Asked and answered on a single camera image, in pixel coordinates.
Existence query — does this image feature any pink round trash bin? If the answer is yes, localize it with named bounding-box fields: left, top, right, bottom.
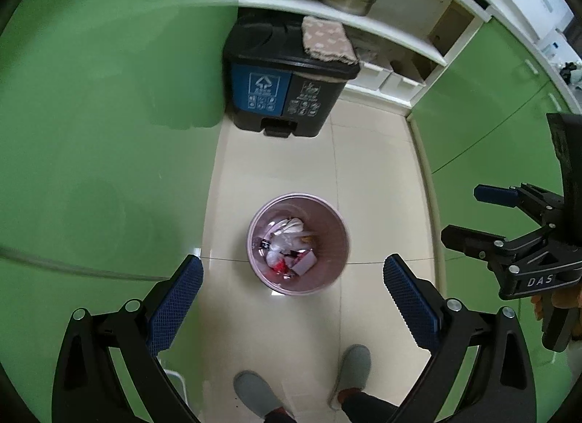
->
left=246, top=193, right=350, bottom=296

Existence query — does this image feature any person's right hand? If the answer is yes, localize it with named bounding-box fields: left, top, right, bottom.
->
left=531, top=283, right=581, bottom=320

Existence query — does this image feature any grey slipper right foot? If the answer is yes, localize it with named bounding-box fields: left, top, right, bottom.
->
left=328, top=344, right=372, bottom=411

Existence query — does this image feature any grey slipper foot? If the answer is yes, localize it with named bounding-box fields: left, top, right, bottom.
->
left=233, top=371, right=283, bottom=419
left=328, top=344, right=372, bottom=411

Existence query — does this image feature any grey slipper left foot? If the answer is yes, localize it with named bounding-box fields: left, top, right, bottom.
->
left=233, top=371, right=283, bottom=419

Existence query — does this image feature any white storage drawer box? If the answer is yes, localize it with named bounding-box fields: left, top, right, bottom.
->
left=349, top=61, right=392, bottom=91

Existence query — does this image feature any pink patterned cloth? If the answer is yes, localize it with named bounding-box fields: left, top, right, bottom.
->
left=301, top=16, right=359, bottom=64

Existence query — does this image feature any black dual pedal bin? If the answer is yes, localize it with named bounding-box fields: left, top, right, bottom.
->
left=223, top=12, right=360, bottom=137

